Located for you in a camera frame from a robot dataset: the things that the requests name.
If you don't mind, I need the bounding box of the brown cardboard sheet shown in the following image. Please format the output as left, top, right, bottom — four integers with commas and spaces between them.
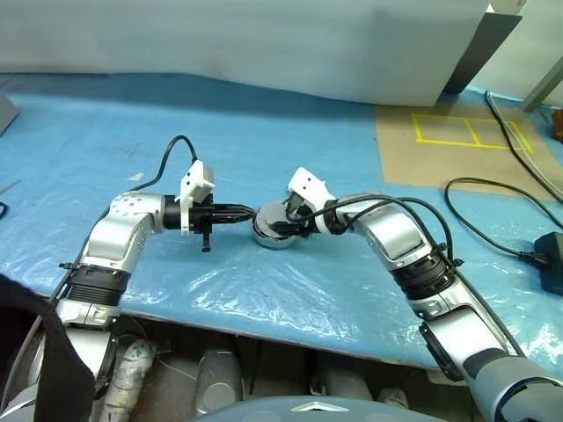
374, 93, 563, 202

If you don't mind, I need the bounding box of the blue plastic table sheet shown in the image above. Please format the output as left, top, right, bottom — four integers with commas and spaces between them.
0, 71, 563, 371

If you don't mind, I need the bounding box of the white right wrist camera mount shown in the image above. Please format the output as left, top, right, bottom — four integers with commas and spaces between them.
287, 166, 336, 233

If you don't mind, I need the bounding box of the white wrapped robot foot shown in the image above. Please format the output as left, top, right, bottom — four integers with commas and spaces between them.
104, 338, 158, 422
379, 386, 409, 406

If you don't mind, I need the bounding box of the white foam board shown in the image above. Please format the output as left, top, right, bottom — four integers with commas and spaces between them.
0, 0, 490, 107

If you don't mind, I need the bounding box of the black power adapter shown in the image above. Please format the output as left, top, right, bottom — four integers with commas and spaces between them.
533, 231, 563, 296

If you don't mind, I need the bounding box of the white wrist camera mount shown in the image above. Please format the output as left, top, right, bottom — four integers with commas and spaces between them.
287, 166, 336, 233
175, 159, 217, 235

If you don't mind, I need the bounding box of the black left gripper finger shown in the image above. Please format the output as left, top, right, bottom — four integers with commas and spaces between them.
213, 202, 256, 216
213, 214, 254, 226

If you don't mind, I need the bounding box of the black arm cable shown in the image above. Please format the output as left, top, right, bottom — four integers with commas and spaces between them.
127, 135, 200, 195
303, 196, 527, 358

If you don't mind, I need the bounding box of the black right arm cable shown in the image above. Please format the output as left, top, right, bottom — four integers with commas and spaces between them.
303, 196, 527, 358

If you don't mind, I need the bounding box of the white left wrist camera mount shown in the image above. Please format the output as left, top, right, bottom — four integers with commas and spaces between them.
175, 159, 217, 235

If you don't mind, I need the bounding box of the black power cable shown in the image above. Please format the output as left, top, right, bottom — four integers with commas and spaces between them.
444, 176, 563, 266

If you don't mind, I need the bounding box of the blue-grey robot torso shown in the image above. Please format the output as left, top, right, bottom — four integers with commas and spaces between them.
205, 395, 391, 422

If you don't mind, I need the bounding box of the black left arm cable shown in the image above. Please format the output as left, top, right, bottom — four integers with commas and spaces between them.
127, 135, 200, 195

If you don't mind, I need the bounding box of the grey metal post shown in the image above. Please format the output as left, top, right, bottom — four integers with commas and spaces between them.
520, 46, 563, 112

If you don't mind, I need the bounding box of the round metal bowl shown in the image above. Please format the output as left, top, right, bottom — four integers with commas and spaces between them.
253, 199, 295, 238

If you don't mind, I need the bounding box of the thin grey cable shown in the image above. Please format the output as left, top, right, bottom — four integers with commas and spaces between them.
486, 93, 563, 195

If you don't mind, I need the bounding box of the grey rounded robot leg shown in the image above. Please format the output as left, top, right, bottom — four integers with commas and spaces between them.
313, 366, 374, 402
194, 348, 244, 418

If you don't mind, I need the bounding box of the black fabric strap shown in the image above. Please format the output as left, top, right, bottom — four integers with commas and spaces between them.
0, 273, 97, 422

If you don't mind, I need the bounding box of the dark grey panel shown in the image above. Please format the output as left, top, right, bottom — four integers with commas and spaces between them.
447, 12, 523, 95

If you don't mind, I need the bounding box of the grey metal box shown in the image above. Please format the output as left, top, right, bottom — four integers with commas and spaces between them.
0, 91, 21, 138

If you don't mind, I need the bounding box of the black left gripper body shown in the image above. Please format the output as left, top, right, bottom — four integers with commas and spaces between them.
189, 194, 216, 254

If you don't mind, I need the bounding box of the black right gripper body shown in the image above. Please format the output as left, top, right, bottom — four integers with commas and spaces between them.
291, 202, 317, 235

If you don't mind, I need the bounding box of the long black cable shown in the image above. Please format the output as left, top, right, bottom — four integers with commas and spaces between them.
485, 90, 563, 200

